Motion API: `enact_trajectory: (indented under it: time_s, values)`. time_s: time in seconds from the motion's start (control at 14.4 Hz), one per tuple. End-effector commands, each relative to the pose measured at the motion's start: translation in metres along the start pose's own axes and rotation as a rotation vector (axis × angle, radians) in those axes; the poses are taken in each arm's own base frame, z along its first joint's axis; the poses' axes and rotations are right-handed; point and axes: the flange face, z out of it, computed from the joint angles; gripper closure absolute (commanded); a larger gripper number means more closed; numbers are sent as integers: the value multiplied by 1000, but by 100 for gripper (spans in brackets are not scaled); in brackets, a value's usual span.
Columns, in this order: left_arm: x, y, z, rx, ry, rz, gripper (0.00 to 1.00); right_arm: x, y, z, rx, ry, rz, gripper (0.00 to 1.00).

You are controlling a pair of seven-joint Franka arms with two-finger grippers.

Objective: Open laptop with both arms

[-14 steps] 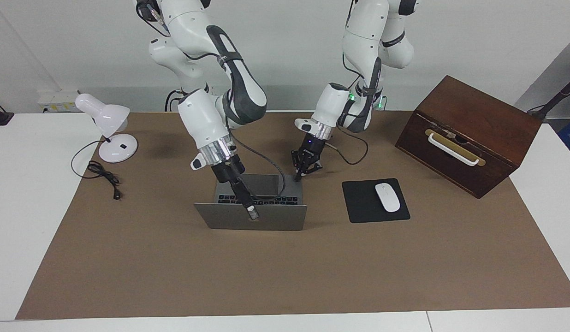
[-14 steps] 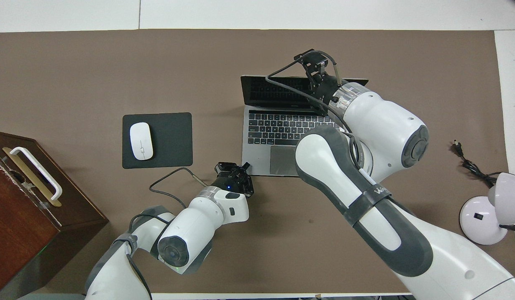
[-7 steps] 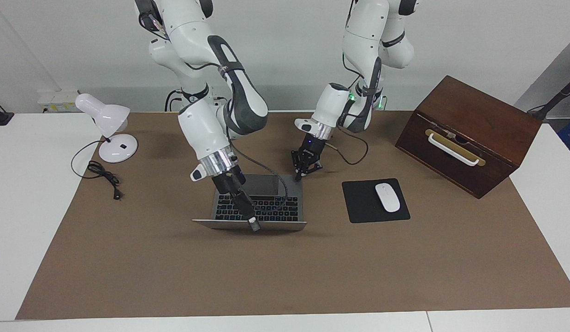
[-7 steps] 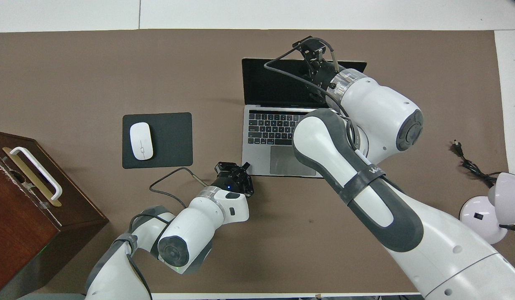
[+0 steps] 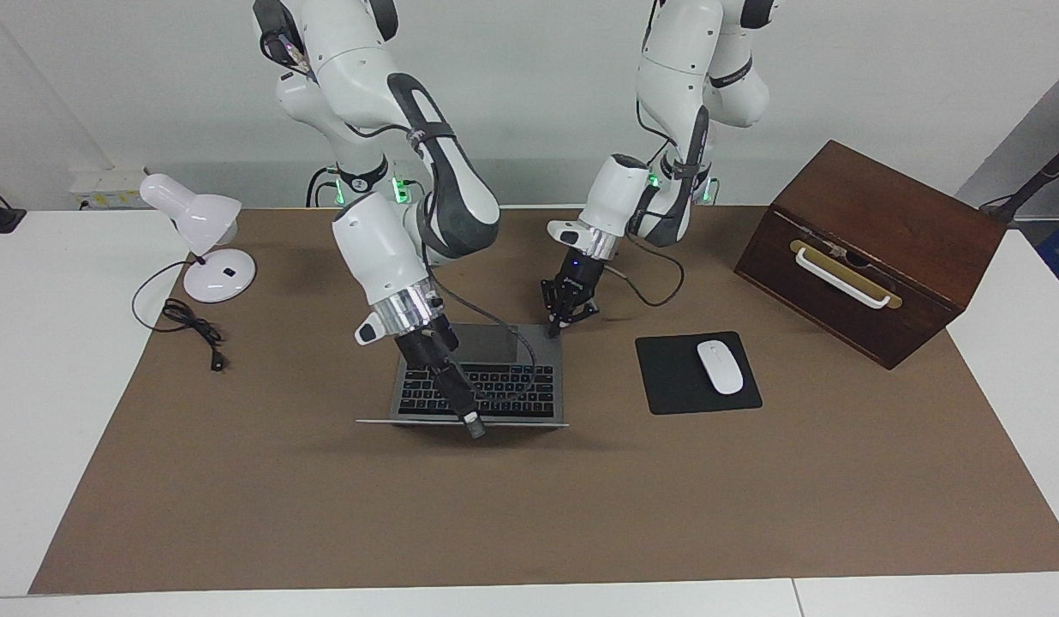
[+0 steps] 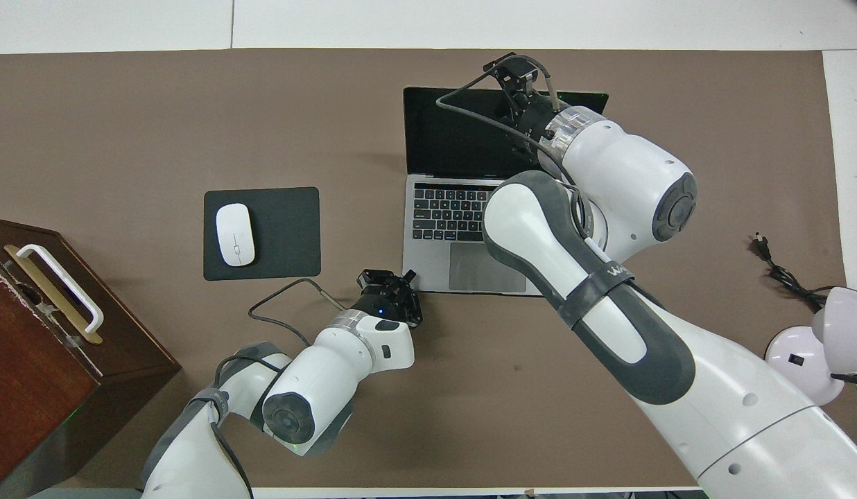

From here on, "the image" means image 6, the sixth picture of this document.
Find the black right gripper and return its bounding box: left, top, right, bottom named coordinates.
left=483, top=53, right=558, bottom=157

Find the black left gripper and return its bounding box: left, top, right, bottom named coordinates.
left=350, top=268, right=424, bottom=329

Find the silver laptop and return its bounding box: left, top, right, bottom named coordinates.
left=402, top=87, right=609, bottom=297

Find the black mouse pad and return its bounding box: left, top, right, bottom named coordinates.
left=203, top=186, right=322, bottom=281

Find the white computer mouse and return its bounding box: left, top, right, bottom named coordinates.
left=216, top=203, right=256, bottom=268

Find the brown table mat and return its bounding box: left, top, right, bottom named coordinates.
left=0, top=47, right=857, bottom=489

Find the dark wooden box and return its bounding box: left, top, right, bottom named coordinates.
left=0, top=216, right=182, bottom=499

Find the white desk lamp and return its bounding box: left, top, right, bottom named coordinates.
left=764, top=286, right=857, bottom=408

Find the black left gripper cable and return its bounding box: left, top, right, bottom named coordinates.
left=248, top=278, right=347, bottom=347

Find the black lamp power cable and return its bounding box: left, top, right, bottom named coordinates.
left=750, top=234, right=828, bottom=313

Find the white box handle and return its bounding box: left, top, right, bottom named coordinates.
left=16, top=244, right=105, bottom=335

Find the gold handle plate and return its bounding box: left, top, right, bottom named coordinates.
left=3, top=244, right=103, bottom=345

